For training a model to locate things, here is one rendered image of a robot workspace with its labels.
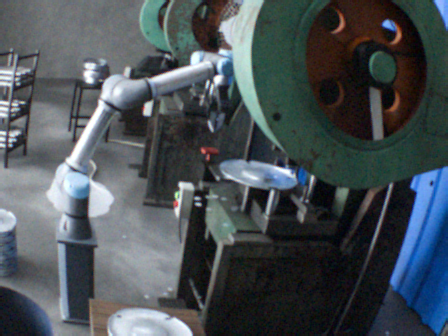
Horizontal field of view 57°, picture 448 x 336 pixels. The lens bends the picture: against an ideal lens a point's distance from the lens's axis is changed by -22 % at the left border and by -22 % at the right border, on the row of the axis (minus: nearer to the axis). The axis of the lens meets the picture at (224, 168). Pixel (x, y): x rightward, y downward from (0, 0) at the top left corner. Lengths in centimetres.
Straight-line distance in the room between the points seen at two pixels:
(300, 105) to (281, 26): 24
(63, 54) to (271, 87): 720
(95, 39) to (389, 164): 715
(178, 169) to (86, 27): 522
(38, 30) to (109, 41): 150
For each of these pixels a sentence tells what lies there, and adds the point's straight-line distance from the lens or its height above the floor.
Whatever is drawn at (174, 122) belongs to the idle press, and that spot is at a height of 57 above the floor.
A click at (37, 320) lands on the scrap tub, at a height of 40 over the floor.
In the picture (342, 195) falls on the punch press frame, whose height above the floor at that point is 78.
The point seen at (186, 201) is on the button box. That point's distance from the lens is 213.
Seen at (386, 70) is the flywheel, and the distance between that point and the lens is 144.
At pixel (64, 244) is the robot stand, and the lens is 191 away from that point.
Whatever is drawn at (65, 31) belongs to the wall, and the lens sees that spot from 836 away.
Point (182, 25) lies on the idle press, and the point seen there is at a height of 126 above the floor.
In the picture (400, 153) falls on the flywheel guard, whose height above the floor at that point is 106.
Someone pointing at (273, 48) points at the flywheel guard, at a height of 129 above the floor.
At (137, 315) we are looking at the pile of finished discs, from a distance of 167.
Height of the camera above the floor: 135
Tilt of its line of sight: 17 degrees down
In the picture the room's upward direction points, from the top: 11 degrees clockwise
